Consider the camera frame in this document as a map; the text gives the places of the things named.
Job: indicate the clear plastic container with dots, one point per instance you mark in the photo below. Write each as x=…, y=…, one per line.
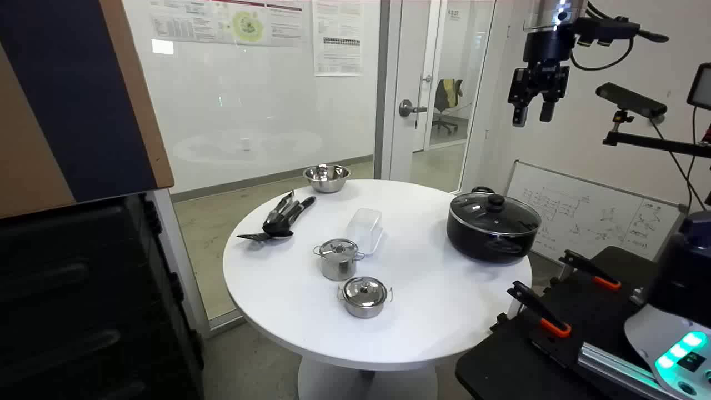
x=368, y=229

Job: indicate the black cabinet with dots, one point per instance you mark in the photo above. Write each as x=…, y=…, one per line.
x=80, y=296

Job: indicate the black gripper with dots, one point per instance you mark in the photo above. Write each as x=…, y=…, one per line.
x=548, y=51

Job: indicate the black camera on mount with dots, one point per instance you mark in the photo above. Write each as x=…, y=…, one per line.
x=630, y=100

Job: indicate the aluminium rail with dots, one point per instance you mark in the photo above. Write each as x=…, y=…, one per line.
x=611, y=370

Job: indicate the glass lid with black knob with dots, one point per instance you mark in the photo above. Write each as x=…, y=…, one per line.
x=495, y=211

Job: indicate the large black pot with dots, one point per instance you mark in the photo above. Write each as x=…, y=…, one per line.
x=489, y=241

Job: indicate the narrow paper poster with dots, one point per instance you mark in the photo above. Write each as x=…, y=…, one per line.
x=338, y=36

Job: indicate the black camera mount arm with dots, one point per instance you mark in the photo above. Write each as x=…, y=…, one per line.
x=653, y=142

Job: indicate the silver metal bowl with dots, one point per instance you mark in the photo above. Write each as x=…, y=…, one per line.
x=328, y=179

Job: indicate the office chair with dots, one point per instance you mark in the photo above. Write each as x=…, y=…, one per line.
x=447, y=102

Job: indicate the large cardboard box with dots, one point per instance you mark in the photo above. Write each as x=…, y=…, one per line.
x=74, y=96

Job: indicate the black perforated mounting table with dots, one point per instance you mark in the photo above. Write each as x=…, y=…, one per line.
x=548, y=356

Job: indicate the black monitor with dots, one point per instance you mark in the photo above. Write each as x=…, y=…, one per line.
x=700, y=85

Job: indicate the wide paper poster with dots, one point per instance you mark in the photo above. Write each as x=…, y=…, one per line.
x=224, y=21

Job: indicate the tall silver pot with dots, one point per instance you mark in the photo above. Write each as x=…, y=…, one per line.
x=338, y=268

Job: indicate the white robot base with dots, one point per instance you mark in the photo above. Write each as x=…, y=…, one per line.
x=679, y=348

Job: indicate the whiteboard with writing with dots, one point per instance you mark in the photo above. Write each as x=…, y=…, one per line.
x=593, y=215

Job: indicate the short silver pot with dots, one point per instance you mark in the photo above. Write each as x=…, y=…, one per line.
x=366, y=304

